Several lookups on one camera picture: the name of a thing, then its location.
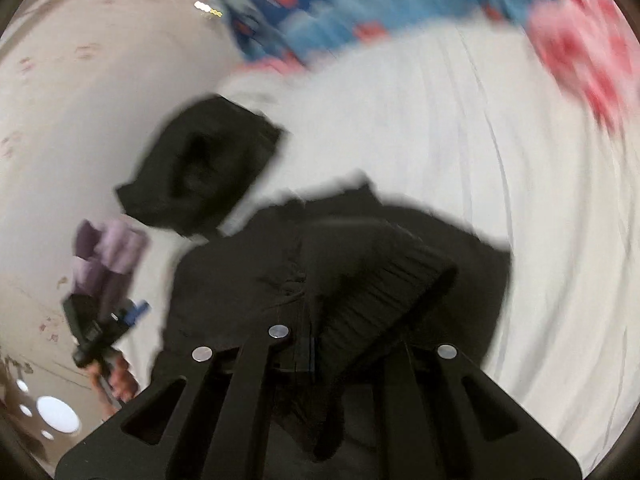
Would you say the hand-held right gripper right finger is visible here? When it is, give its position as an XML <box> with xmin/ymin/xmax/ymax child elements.
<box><xmin>372</xmin><ymin>339</ymin><xmax>583</xmax><ymax>480</ymax></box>

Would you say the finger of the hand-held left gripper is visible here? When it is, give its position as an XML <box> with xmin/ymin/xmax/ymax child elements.
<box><xmin>119</xmin><ymin>300</ymin><xmax>151</xmax><ymax>322</ymax></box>

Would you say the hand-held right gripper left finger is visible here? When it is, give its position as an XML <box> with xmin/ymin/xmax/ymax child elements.
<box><xmin>55</xmin><ymin>325</ymin><xmax>292</xmax><ymax>480</ymax></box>

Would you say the black knit sweater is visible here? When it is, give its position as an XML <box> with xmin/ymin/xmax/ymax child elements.
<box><xmin>115</xmin><ymin>94</ymin><xmax>513</xmax><ymax>463</ymax></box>

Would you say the person's left hand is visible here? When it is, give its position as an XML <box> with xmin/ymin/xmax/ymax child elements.
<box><xmin>87</xmin><ymin>352</ymin><xmax>140</xmax><ymax>409</ymax></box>

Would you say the round white lamp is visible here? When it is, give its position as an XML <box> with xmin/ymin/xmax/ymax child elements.
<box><xmin>15</xmin><ymin>379</ymin><xmax>82</xmax><ymax>442</ymax></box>

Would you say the blue whale print bedding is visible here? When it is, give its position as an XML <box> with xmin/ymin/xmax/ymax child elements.
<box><xmin>215</xmin><ymin>0</ymin><xmax>551</xmax><ymax>68</ymax></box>

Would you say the pink patterned cloth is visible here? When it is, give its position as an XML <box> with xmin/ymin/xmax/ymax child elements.
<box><xmin>527</xmin><ymin>0</ymin><xmax>638</xmax><ymax>133</ymax></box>

